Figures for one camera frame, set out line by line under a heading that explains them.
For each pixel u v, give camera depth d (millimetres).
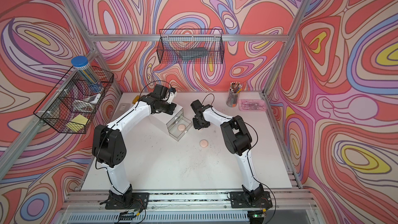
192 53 885
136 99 1100
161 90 722
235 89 1015
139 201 718
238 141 581
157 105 674
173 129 967
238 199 722
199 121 869
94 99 733
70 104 748
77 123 635
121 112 1080
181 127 986
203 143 910
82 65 712
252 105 1113
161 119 863
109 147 489
